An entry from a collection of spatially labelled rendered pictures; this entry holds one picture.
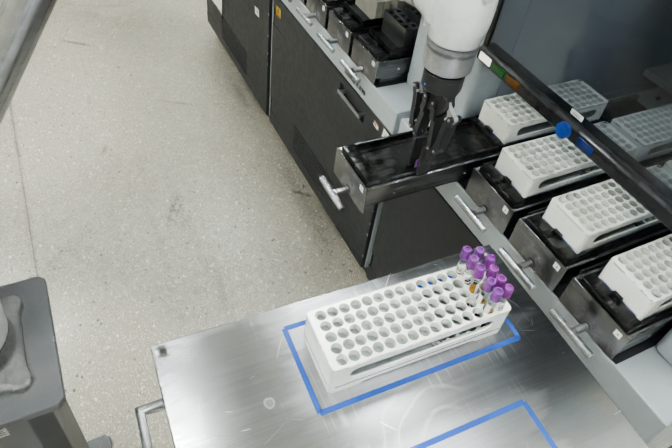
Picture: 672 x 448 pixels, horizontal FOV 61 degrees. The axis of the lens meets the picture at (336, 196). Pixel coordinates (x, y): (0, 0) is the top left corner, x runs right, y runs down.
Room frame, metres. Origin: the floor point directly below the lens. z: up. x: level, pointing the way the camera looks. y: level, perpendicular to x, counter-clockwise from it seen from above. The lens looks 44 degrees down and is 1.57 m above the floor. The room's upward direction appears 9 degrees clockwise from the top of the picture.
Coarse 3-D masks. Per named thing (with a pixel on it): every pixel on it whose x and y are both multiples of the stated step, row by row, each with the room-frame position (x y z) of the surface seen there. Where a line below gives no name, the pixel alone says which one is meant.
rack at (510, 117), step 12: (504, 96) 1.13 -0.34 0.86; (516, 96) 1.15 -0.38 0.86; (492, 108) 1.07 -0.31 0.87; (504, 108) 1.08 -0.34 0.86; (516, 108) 1.09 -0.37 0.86; (528, 108) 1.09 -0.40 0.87; (492, 120) 1.06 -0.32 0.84; (504, 120) 1.03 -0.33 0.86; (516, 120) 1.04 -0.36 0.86; (528, 120) 1.05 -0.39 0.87; (540, 120) 1.06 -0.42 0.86; (504, 132) 1.02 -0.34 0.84; (516, 132) 1.03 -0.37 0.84; (528, 132) 1.08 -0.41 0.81; (540, 132) 1.07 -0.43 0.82
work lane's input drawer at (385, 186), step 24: (360, 144) 0.94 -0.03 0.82; (384, 144) 0.97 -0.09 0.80; (408, 144) 0.98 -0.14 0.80; (456, 144) 1.00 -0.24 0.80; (480, 144) 1.02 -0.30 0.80; (504, 144) 1.01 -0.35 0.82; (336, 168) 0.92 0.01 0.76; (360, 168) 0.86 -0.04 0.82; (384, 168) 0.89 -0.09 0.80; (408, 168) 0.90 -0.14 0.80; (432, 168) 0.91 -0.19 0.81; (456, 168) 0.93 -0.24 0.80; (336, 192) 0.85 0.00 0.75; (360, 192) 0.83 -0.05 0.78; (384, 192) 0.84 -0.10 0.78; (408, 192) 0.87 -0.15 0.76
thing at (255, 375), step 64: (448, 256) 0.66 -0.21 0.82; (256, 320) 0.48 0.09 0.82; (512, 320) 0.55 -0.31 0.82; (192, 384) 0.36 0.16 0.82; (256, 384) 0.38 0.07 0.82; (320, 384) 0.39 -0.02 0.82; (384, 384) 0.40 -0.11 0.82; (448, 384) 0.42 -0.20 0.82; (512, 384) 0.44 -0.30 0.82; (576, 384) 0.45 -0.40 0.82
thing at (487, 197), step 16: (480, 176) 0.91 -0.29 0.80; (496, 176) 0.90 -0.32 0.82; (608, 176) 0.97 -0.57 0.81; (480, 192) 0.90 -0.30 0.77; (496, 192) 0.86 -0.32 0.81; (512, 192) 0.86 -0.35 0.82; (544, 192) 0.87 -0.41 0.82; (560, 192) 0.90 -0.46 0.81; (464, 208) 0.86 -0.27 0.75; (480, 208) 0.87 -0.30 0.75; (496, 208) 0.85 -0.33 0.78; (512, 208) 0.83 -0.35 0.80; (528, 208) 0.84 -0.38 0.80; (480, 224) 0.82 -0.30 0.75; (496, 224) 0.84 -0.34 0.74; (512, 224) 0.82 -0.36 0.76
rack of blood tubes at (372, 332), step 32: (384, 288) 0.53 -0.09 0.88; (416, 288) 0.54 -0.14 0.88; (448, 288) 0.55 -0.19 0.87; (320, 320) 0.45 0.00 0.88; (352, 320) 0.47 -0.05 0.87; (384, 320) 0.47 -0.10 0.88; (416, 320) 0.49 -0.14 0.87; (448, 320) 0.49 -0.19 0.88; (480, 320) 0.50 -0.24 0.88; (320, 352) 0.41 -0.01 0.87; (352, 352) 0.41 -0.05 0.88; (384, 352) 0.42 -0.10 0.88; (416, 352) 0.46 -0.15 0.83; (352, 384) 0.40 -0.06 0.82
